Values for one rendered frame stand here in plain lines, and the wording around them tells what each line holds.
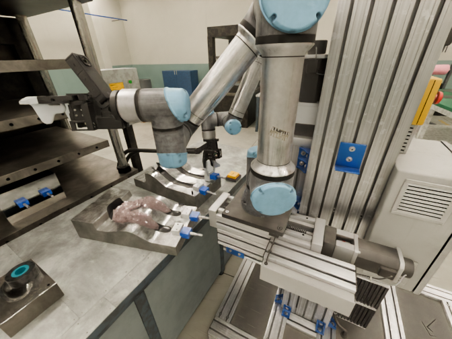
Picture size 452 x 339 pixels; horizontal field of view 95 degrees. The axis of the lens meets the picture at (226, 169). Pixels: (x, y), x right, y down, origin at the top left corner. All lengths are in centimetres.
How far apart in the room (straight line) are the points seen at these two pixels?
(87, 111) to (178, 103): 21
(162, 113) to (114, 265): 71
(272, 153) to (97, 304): 77
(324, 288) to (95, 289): 78
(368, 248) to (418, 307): 105
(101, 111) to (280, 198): 48
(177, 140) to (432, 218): 77
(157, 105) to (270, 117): 25
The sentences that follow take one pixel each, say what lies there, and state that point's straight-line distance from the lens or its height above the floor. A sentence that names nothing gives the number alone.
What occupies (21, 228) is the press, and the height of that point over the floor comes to 78.
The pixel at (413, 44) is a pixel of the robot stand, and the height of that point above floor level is 155.
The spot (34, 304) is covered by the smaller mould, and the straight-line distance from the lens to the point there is 100.
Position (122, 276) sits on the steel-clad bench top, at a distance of 98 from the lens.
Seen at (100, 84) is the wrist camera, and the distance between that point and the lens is 59.
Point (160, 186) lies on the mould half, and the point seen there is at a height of 87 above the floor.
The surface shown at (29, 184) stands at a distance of 154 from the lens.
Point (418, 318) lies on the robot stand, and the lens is 180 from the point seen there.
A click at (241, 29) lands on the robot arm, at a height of 159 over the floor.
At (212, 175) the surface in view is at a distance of 119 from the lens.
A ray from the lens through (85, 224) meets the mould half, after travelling 113.
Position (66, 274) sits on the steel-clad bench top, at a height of 80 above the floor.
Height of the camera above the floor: 154
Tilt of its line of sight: 29 degrees down
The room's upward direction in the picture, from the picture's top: 2 degrees counter-clockwise
